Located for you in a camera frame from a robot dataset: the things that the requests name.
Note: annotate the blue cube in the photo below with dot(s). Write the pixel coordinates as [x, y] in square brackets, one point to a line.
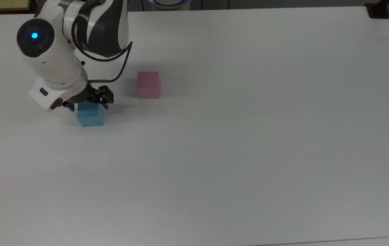
[90, 118]

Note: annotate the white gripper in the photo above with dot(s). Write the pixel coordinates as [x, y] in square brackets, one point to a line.
[49, 94]

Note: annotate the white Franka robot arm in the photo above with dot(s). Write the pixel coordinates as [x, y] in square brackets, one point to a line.
[51, 61]

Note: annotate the black table clamp stand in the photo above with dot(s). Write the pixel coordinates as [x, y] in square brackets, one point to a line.
[379, 13]

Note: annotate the pink cube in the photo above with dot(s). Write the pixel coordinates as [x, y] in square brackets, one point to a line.
[148, 85]

